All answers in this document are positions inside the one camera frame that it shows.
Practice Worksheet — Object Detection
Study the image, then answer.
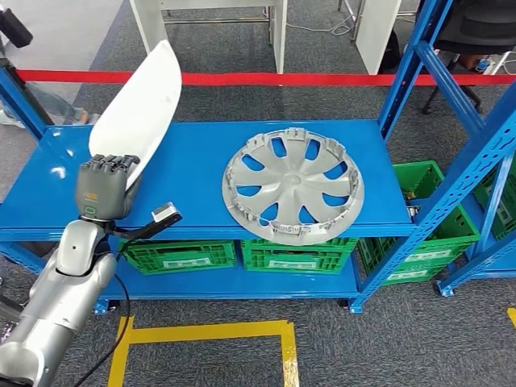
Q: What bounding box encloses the red barrier belt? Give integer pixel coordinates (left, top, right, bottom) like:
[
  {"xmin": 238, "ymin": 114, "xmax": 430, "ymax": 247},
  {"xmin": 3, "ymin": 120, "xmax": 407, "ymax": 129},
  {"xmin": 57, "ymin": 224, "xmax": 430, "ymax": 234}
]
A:
[{"xmin": 16, "ymin": 69, "xmax": 516, "ymax": 88}]

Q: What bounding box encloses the blue metal shelf rack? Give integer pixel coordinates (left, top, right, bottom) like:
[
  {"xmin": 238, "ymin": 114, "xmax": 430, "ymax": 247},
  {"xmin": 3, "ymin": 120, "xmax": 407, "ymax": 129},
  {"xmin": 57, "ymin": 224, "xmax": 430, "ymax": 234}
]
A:
[
  {"xmin": 437, "ymin": 155, "xmax": 516, "ymax": 298},
  {"xmin": 0, "ymin": 0, "xmax": 516, "ymax": 316}
]

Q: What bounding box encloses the green plastic crate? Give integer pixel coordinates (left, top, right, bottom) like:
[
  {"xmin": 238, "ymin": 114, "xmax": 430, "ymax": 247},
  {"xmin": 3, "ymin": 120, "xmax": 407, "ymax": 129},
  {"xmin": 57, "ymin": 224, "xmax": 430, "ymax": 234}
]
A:
[
  {"xmin": 241, "ymin": 239, "xmax": 359, "ymax": 276},
  {"xmin": 380, "ymin": 261, "xmax": 448, "ymax": 288},
  {"xmin": 121, "ymin": 240, "xmax": 238, "ymax": 277},
  {"xmin": 358, "ymin": 160, "xmax": 482, "ymax": 267},
  {"xmin": 474, "ymin": 160, "xmax": 516, "ymax": 243}
]

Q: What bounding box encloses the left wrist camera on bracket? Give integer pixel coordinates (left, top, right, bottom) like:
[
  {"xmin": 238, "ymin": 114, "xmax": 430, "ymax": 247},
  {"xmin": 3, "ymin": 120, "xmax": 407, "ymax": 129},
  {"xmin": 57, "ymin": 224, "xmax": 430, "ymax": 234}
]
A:
[{"xmin": 115, "ymin": 202, "xmax": 183, "ymax": 241}]

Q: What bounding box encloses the white curved plastic part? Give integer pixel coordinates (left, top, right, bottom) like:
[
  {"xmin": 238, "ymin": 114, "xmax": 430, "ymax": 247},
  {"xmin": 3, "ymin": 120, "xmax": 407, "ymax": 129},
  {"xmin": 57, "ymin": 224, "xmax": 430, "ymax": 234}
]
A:
[{"xmin": 88, "ymin": 40, "xmax": 183, "ymax": 192}]

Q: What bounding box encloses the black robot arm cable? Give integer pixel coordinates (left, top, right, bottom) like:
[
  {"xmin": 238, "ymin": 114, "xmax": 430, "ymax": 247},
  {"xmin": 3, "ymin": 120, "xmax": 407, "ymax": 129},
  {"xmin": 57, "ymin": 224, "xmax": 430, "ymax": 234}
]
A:
[{"xmin": 74, "ymin": 275, "xmax": 132, "ymax": 387}]

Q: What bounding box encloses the grey wheel hubcap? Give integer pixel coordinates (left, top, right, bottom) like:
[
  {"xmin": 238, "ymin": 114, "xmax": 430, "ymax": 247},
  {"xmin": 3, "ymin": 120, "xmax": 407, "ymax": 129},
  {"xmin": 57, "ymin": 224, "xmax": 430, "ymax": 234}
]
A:
[{"xmin": 222, "ymin": 127, "xmax": 366, "ymax": 247}]

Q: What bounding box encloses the small metal parts pile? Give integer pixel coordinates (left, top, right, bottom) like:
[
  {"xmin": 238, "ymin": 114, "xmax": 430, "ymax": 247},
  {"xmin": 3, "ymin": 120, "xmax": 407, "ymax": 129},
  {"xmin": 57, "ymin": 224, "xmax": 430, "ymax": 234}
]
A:
[{"xmin": 403, "ymin": 186, "xmax": 423, "ymax": 223}]

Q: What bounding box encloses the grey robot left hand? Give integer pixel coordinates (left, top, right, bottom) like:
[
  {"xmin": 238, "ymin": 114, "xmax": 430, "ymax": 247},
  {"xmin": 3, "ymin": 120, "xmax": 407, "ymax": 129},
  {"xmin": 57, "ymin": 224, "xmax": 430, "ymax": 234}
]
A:
[{"xmin": 75, "ymin": 155, "xmax": 142, "ymax": 222}]

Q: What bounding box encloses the black office chair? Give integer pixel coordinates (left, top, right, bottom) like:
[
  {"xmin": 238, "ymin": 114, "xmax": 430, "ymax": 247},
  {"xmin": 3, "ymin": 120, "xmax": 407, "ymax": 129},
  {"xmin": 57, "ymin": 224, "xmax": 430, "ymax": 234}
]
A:
[{"xmin": 421, "ymin": 0, "xmax": 516, "ymax": 116}]

